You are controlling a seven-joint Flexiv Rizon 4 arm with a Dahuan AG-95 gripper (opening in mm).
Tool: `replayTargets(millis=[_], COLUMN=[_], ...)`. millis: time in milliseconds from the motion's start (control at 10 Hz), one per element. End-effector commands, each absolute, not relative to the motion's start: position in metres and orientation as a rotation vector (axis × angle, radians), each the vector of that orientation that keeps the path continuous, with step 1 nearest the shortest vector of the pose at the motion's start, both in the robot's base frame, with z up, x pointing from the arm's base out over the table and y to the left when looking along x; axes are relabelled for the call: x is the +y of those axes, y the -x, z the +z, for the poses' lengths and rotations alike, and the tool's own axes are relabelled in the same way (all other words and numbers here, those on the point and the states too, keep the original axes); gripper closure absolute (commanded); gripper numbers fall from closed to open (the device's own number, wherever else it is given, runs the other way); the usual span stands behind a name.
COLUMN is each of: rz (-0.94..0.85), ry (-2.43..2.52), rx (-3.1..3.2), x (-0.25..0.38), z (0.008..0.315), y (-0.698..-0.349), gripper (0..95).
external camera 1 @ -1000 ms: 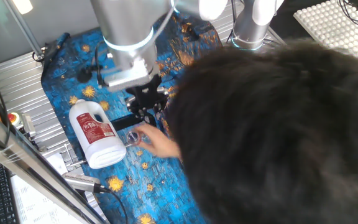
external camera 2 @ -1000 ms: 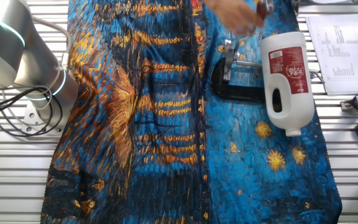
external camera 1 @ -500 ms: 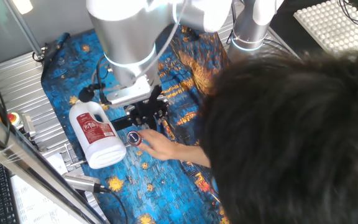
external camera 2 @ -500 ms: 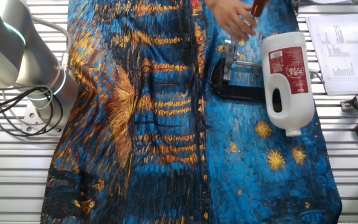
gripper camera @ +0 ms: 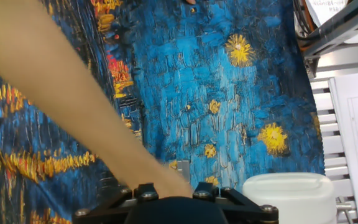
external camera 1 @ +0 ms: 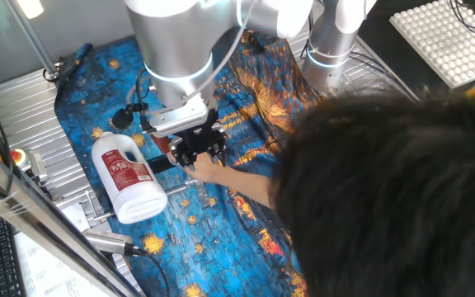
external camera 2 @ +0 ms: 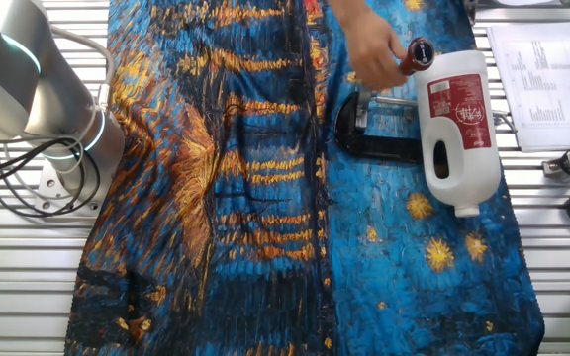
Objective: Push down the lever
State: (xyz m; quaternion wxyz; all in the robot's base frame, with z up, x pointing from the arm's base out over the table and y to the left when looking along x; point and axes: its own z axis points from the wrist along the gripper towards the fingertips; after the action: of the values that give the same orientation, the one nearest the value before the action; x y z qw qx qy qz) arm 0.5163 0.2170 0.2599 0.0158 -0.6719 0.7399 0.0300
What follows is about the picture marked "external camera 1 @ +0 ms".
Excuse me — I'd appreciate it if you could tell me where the red emergency stop button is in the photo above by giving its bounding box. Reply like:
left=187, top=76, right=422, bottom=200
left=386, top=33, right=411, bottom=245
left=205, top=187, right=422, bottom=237
left=9, top=148, right=49, bottom=183

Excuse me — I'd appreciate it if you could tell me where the silver finned camera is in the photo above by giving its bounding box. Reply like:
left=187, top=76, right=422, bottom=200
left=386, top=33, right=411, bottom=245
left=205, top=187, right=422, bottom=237
left=81, top=228, right=135, bottom=257

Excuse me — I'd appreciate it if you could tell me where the person head black hair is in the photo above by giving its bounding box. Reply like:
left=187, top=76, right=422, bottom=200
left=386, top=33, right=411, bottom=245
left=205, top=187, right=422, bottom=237
left=272, top=92, right=475, bottom=297

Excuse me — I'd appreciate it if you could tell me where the silver lever bracket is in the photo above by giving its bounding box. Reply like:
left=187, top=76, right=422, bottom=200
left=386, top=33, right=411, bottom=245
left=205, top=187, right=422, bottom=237
left=186, top=177, right=210, bottom=207

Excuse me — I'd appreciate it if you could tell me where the black round microphone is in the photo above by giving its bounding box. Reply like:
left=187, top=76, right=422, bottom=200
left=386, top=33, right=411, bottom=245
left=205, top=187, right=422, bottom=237
left=111, top=105, right=135, bottom=131

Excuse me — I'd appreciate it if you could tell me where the white bumpy panel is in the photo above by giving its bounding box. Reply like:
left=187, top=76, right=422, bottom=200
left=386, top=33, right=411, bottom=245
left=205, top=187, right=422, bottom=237
left=388, top=0, right=475, bottom=90

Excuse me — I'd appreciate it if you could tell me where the blue starry painting cloth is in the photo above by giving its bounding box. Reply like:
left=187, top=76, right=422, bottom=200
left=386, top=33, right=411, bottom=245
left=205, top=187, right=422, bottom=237
left=54, top=26, right=325, bottom=297

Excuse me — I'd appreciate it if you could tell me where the slim aluminium post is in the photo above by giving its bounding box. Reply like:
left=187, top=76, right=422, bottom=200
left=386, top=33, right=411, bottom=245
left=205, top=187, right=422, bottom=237
left=4, top=0, right=60, bottom=80

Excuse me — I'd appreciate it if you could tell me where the black C-clamp silver screw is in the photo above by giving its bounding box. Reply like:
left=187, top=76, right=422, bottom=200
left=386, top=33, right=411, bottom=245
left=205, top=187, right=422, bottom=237
left=83, top=154, right=200, bottom=224

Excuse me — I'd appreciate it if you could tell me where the white lamp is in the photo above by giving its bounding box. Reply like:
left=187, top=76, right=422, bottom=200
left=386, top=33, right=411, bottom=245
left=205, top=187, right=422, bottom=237
left=16, top=0, right=44, bottom=21

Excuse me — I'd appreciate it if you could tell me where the printed paper sheet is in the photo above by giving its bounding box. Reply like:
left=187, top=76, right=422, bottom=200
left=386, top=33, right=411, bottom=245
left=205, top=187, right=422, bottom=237
left=12, top=201, right=142, bottom=297

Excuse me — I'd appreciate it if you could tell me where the white bottle red label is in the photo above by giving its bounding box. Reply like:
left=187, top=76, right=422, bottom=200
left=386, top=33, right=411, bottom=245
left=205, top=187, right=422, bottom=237
left=91, top=131, right=168, bottom=225

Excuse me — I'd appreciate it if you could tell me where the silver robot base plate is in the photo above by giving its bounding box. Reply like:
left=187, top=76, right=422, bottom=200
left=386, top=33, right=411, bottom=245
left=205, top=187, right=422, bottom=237
left=330, top=73, right=369, bottom=99

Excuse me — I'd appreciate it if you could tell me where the black camera cable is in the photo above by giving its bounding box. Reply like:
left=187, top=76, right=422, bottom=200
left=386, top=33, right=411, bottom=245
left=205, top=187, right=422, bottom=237
left=124, top=243, right=172, bottom=297

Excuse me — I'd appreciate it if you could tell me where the person right forearm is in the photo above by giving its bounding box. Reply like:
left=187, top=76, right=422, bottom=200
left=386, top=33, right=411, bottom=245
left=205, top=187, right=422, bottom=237
left=216, top=164, right=280, bottom=210

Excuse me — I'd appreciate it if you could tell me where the black mat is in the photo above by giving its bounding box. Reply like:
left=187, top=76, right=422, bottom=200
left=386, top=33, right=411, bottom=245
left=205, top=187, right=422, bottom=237
left=355, top=0, right=475, bottom=102

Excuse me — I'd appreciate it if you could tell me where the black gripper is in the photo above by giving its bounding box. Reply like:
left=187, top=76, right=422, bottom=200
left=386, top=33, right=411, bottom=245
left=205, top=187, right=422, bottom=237
left=171, top=109, right=228, bottom=168

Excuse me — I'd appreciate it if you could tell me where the person right hand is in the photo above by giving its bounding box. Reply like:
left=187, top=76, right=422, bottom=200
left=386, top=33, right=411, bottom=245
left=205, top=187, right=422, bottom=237
left=187, top=152, right=224, bottom=185

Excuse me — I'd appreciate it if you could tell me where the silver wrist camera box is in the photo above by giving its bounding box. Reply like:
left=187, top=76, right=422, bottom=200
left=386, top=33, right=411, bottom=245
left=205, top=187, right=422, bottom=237
left=148, top=97, right=209, bottom=139

